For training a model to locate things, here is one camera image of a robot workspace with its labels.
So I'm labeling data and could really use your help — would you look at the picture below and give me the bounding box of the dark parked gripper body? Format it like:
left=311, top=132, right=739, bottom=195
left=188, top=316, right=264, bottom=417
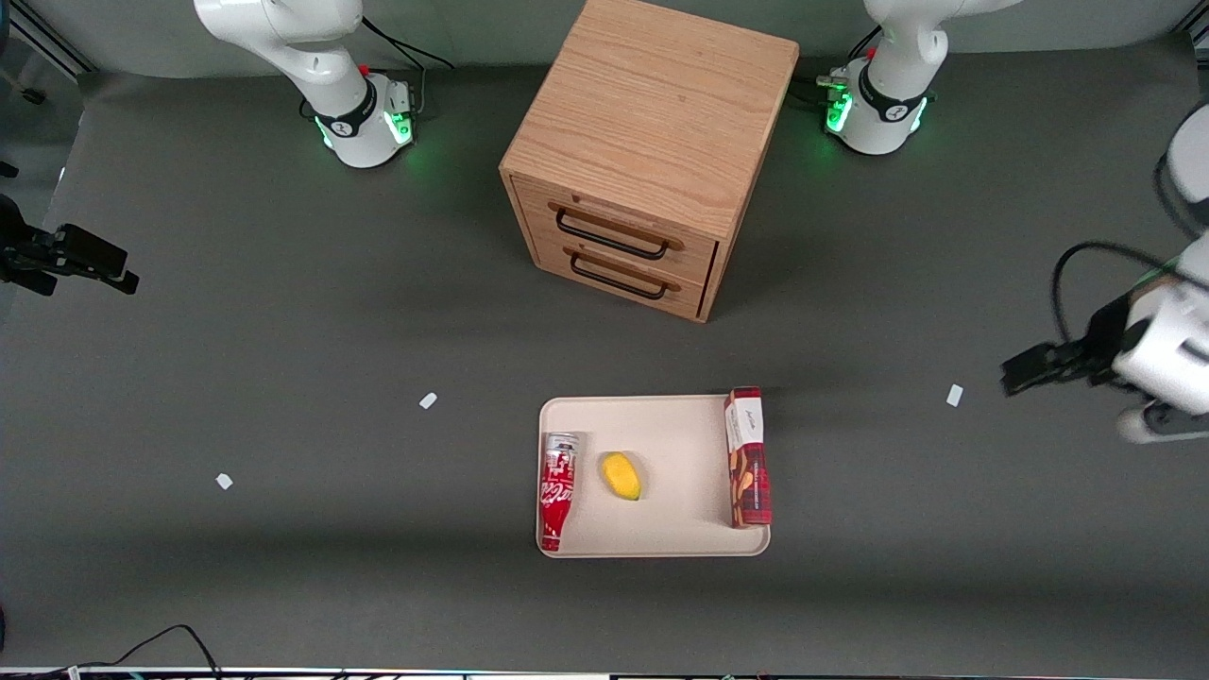
left=0, top=194, right=60, bottom=298

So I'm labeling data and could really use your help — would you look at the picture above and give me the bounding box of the red cookie box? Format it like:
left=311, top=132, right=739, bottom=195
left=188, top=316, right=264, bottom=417
left=724, top=385, right=774, bottom=528

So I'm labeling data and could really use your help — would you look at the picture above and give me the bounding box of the white plastic tray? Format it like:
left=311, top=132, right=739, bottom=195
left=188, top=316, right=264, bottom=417
left=536, top=394, right=772, bottom=559

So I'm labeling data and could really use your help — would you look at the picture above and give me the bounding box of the yellow mango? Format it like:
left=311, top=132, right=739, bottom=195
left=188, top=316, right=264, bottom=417
left=602, top=451, right=643, bottom=502

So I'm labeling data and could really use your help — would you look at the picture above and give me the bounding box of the wooden drawer cabinet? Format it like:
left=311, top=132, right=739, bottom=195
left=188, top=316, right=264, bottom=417
left=499, top=0, right=802, bottom=324

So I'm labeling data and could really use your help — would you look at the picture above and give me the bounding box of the red cola can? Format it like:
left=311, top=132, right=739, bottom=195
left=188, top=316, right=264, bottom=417
left=538, top=432, right=579, bottom=553

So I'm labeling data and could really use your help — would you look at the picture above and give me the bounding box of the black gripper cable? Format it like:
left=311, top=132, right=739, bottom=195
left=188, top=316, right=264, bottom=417
left=1050, top=241, right=1193, bottom=352

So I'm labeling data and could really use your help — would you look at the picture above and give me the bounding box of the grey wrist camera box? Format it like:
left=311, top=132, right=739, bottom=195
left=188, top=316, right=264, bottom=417
left=1117, top=401, right=1209, bottom=446

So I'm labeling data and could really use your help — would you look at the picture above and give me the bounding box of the aluminium frame rail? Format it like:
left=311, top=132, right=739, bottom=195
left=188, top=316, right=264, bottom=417
left=8, top=0, right=97, bottom=77

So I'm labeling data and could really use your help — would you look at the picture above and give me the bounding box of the black floor cable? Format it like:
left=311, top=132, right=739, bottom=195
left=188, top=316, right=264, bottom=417
left=0, top=623, right=224, bottom=677

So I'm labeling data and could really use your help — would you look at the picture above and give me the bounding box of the black arm base cable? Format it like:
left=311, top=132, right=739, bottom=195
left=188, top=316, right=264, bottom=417
left=361, top=15, right=456, bottom=73
left=793, top=26, right=885, bottom=103

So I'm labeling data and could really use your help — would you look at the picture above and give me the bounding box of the black drawer handle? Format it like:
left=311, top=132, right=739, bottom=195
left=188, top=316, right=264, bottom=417
left=554, top=208, right=671, bottom=262
left=569, top=250, right=671, bottom=302

